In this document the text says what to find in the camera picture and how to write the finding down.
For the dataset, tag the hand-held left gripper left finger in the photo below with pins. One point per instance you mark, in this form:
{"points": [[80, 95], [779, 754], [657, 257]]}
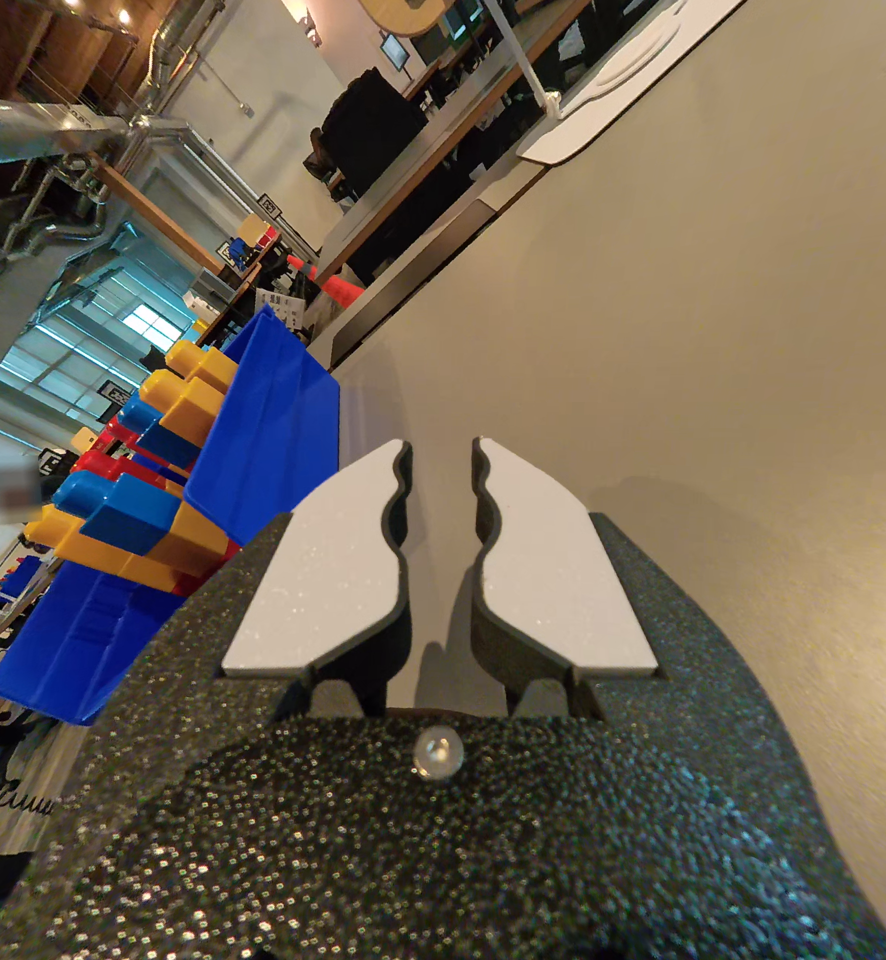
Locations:
{"points": [[323, 585]]}

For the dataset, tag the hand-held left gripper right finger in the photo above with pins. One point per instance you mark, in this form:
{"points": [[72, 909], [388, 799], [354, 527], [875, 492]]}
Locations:
{"points": [[563, 585]]}

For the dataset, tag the blue plastic bin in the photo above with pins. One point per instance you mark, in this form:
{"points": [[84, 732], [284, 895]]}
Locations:
{"points": [[270, 450]]}

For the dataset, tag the blue mega block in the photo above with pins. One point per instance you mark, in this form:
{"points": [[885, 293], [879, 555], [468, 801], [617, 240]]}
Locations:
{"points": [[135, 514]]}

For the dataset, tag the cluster of block towers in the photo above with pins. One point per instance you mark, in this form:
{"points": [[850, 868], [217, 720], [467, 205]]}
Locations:
{"points": [[180, 412]]}

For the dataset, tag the orange traffic cone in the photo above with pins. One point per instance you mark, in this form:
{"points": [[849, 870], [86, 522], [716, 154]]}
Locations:
{"points": [[338, 289]]}

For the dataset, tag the black office chair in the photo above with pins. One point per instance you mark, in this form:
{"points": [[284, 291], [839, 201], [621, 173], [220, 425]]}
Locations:
{"points": [[372, 127]]}

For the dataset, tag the background desk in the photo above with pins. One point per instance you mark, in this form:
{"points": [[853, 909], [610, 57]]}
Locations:
{"points": [[443, 131]]}

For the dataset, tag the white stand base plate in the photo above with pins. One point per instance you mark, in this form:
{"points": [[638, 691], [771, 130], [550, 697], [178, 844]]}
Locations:
{"points": [[638, 97]]}

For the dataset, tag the silver air duct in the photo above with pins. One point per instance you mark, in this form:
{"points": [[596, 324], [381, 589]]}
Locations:
{"points": [[38, 124]]}

